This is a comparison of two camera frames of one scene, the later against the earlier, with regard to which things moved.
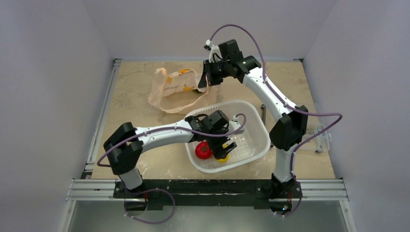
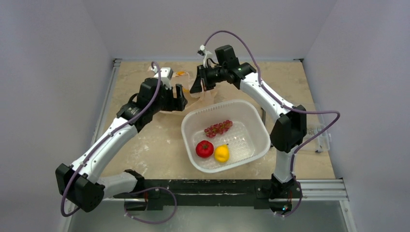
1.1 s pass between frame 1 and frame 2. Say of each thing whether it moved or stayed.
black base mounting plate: stayed
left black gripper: moved
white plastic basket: stayed
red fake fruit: stayed
